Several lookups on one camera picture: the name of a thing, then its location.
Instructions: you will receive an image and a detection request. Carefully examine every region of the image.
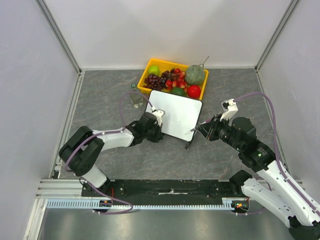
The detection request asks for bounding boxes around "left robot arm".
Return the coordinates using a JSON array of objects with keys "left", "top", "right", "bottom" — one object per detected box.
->
[{"left": 58, "top": 109, "right": 165, "bottom": 197}]

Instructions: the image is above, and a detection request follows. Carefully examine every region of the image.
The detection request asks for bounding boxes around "right aluminium frame post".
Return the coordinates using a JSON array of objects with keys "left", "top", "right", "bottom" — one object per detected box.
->
[{"left": 254, "top": 0, "right": 300, "bottom": 73}]

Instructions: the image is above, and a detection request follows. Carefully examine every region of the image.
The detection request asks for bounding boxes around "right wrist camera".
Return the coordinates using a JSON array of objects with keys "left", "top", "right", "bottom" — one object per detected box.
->
[{"left": 220, "top": 98, "right": 238, "bottom": 121}]

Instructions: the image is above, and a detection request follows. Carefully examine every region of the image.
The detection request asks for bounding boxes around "aluminium frame post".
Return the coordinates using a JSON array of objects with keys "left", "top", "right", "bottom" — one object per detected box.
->
[
  {"left": 254, "top": 0, "right": 300, "bottom": 73},
  {"left": 35, "top": 0, "right": 82, "bottom": 75}
]

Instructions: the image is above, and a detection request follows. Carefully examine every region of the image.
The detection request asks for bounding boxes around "white marker pen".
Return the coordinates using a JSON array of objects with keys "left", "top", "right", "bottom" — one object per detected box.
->
[{"left": 185, "top": 122, "right": 201, "bottom": 135}]

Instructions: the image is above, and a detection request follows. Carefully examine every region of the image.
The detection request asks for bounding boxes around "green apple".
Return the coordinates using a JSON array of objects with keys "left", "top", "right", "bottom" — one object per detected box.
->
[{"left": 147, "top": 65, "right": 160, "bottom": 76}]

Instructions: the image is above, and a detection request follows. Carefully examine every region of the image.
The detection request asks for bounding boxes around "red cherry bunch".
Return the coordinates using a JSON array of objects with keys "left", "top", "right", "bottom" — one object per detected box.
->
[{"left": 162, "top": 68, "right": 188, "bottom": 91}]

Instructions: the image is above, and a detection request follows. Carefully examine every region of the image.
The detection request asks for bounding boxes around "purple grape bunch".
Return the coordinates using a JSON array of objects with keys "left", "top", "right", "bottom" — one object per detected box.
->
[{"left": 142, "top": 70, "right": 171, "bottom": 91}]

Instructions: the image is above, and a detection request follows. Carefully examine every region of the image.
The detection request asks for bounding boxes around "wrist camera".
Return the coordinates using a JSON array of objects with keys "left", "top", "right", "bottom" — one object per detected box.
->
[
  {"left": 220, "top": 98, "right": 238, "bottom": 121},
  {"left": 151, "top": 106, "right": 166, "bottom": 127}
]

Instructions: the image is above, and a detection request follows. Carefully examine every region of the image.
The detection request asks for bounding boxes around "clear glass bottle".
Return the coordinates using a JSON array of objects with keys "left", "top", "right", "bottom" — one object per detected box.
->
[{"left": 130, "top": 83, "right": 144, "bottom": 108}]

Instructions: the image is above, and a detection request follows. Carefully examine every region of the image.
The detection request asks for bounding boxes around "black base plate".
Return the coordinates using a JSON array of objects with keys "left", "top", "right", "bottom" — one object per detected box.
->
[{"left": 81, "top": 169, "right": 253, "bottom": 206}]

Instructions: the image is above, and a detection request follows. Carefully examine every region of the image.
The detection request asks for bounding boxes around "green avocado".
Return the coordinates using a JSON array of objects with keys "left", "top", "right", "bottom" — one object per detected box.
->
[{"left": 170, "top": 87, "right": 186, "bottom": 97}]

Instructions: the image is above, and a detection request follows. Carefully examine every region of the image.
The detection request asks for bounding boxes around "green netted melon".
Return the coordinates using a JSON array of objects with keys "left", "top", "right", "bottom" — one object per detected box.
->
[{"left": 184, "top": 64, "right": 206, "bottom": 85}]

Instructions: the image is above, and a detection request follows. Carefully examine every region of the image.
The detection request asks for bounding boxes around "small whiteboard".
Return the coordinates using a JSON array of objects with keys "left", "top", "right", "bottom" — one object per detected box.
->
[{"left": 149, "top": 90, "right": 203, "bottom": 150}]

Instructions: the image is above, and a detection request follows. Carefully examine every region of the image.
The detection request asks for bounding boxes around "yellow plastic bin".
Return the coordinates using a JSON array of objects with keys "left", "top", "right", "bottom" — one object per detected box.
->
[{"left": 137, "top": 58, "right": 209, "bottom": 100}]

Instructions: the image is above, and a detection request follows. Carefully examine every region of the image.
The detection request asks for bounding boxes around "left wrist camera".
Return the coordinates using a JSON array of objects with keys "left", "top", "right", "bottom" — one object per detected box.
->
[{"left": 151, "top": 106, "right": 166, "bottom": 127}]

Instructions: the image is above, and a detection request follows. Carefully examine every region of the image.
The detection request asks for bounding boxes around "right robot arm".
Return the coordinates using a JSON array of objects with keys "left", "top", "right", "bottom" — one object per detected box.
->
[{"left": 196, "top": 114, "right": 320, "bottom": 240}]

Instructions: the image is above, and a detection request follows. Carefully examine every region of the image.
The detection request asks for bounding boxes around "left aluminium frame post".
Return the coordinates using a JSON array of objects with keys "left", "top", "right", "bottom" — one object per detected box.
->
[{"left": 35, "top": 0, "right": 82, "bottom": 75}]

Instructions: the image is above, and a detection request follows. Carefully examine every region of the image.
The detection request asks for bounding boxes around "white cable duct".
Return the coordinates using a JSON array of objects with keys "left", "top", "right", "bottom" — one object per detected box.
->
[{"left": 46, "top": 197, "right": 246, "bottom": 211}]

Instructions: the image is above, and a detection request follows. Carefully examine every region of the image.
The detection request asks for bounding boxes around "red apple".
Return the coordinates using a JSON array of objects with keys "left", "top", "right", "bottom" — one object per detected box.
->
[{"left": 187, "top": 85, "right": 201, "bottom": 99}]

